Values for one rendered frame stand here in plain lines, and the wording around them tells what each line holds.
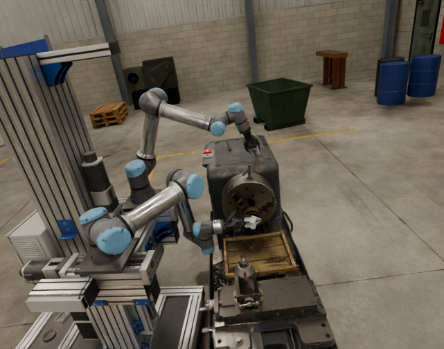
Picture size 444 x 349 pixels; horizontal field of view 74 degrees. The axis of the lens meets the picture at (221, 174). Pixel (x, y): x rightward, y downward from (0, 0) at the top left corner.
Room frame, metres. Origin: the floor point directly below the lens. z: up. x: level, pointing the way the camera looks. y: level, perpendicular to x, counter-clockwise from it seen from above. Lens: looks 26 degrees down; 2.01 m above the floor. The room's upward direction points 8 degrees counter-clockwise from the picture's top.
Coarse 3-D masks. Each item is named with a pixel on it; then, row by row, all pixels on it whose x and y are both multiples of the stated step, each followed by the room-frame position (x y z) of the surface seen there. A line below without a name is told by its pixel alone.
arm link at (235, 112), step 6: (234, 102) 1.64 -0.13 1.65; (228, 108) 1.60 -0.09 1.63; (234, 108) 1.58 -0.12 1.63; (240, 108) 1.59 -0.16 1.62; (228, 114) 1.59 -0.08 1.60; (234, 114) 1.58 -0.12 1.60; (240, 114) 1.58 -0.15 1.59; (234, 120) 1.59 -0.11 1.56; (240, 120) 1.58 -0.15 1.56; (246, 120) 1.59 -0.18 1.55
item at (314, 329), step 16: (320, 304) 0.86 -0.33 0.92; (256, 320) 0.83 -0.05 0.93; (272, 320) 0.82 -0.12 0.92; (288, 320) 0.81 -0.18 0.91; (304, 320) 0.81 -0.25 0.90; (320, 320) 0.80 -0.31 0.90; (224, 336) 0.79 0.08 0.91; (240, 336) 0.78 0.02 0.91; (304, 336) 0.74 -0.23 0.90; (320, 336) 0.73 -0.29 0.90
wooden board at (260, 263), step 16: (224, 240) 1.39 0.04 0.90; (256, 240) 1.38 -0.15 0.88; (272, 240) 1.35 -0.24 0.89; (224, 256) 1.26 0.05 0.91; (256, 256) 1.24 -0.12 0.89; (272, 256) 1.22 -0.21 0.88; (288, 256) 1.21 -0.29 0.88; (256, 272) 1.11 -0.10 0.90; (272, 272) 1.11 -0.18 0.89; (288, 272) 1.11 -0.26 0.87
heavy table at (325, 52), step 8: (328, 56) 9.34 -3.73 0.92; (336, 56) 8.91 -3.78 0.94; (344, 56) 8.90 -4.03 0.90; (328, 64) 9.74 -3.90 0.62; (336, 64) 8.96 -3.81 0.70; (344, 64) 8.95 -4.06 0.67; (328, 72) 9.74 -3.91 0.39; (336, 72) 8.96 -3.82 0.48; (344, 72) 8.95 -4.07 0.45; (336, 80) 8.96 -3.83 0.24; (344, 80) 8.95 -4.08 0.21; (336, 88) 8.96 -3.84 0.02
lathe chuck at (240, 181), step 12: (240, 180) 1.49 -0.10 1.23; (252, 180) 1.47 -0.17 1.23; (264, 180) 1.52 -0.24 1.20; (228, 192) 1.46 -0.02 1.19; (240, 192) 1.46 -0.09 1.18; (252, 192) 1.45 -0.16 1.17; (264, 192) 1.45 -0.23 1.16; (228, 204) 1.46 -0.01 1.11; (252, 204) 1.53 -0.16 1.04; (228, 216) 1.46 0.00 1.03; (264, 216) 1.45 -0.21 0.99
